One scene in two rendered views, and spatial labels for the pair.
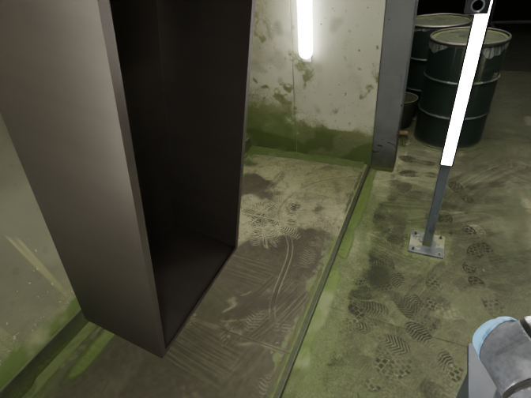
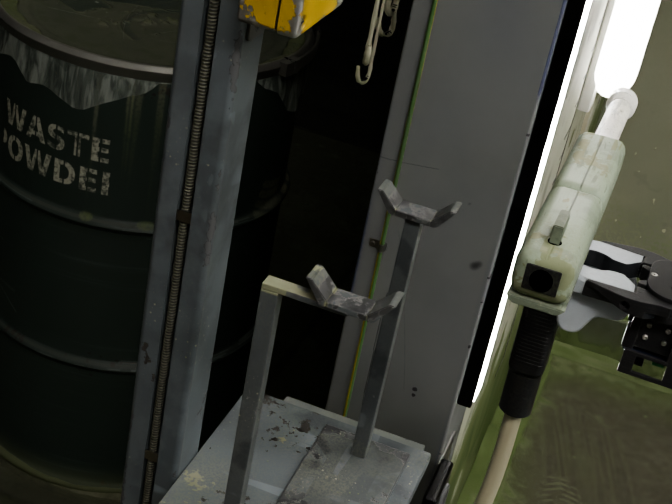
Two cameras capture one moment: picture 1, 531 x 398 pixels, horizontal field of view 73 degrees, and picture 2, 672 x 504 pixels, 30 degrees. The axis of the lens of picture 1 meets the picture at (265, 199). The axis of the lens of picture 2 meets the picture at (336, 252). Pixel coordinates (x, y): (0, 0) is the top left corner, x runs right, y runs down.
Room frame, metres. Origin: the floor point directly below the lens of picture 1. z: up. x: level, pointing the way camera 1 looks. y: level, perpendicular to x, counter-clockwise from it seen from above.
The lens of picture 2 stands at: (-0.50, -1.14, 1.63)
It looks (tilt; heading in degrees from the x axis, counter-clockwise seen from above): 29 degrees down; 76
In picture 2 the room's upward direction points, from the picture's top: 12 degrees clockwise
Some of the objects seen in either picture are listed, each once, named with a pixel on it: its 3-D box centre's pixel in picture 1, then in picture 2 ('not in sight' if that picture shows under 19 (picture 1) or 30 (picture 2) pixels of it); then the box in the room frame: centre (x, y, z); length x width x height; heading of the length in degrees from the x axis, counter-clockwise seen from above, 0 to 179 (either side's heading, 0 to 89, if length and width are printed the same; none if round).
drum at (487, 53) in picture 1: (457, 90); not in sight; (2.92, -1.73, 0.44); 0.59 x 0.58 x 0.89; 167
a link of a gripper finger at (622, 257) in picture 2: not in sight; (583, 274); (-0.05, -0.25, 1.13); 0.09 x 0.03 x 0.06; 144
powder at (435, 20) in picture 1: (438, 21); not in sight; (3.57, -1.79, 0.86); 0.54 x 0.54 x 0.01
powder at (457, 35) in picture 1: (468, 37); not in sight; (2.93, -1.74, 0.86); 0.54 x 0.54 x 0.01
